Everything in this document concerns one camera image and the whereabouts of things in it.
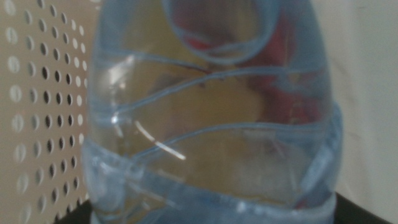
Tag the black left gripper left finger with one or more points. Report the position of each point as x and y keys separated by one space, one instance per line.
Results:
x=74 y=216

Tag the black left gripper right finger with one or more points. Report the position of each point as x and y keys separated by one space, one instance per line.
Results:
x=354 y=211

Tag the clear water bottle blue cap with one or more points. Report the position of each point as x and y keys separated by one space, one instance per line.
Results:
x=202 y=140

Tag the white perforated plastic basket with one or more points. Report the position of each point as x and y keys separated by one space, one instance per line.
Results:
x=46 y=93

